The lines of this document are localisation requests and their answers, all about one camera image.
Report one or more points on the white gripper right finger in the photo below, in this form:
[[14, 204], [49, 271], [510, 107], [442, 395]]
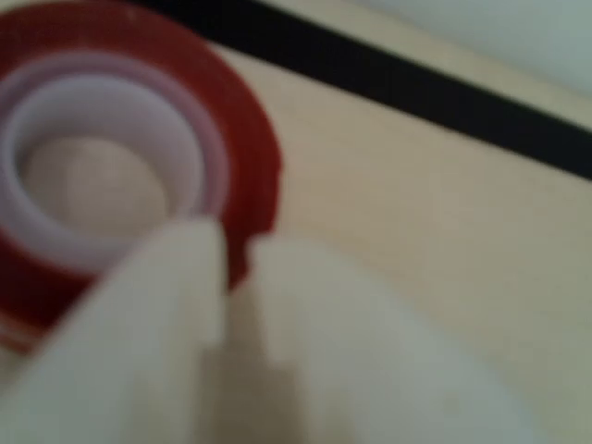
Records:
[[370, 370]]

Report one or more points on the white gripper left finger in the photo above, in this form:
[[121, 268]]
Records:
[[139, 333]]

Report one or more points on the small red tape roll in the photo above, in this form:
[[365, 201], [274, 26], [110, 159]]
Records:
[[250, 152]]

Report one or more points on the black tape strip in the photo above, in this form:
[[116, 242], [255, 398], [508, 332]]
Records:
[[416, 88]]

